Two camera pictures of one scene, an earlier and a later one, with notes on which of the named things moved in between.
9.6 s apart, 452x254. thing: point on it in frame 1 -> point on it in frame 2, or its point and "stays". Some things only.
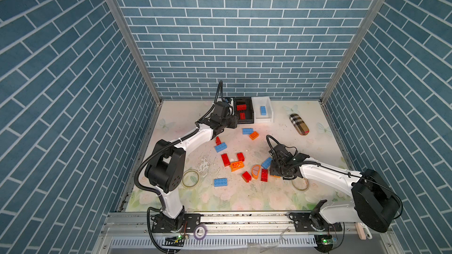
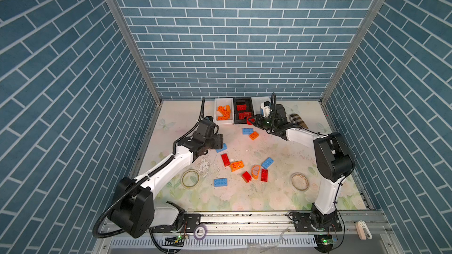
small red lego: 241,157 -> 252,120
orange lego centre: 235,165 stays
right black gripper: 272,171 -> 258,120
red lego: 241,107 stays
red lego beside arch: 264,175 stays
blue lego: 267,163 stays
